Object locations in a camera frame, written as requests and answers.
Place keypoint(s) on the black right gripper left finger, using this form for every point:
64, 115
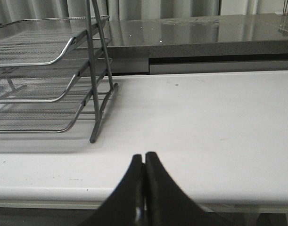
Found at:
125, 205

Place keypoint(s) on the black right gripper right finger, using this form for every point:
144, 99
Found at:
168, 205

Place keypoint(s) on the grey stone counter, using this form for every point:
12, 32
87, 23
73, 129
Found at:
201, 44

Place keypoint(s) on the white curtain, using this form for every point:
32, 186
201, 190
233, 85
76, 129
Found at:
14, 10

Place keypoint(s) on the grey wire rack frame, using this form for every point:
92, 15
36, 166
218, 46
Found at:
94, 24

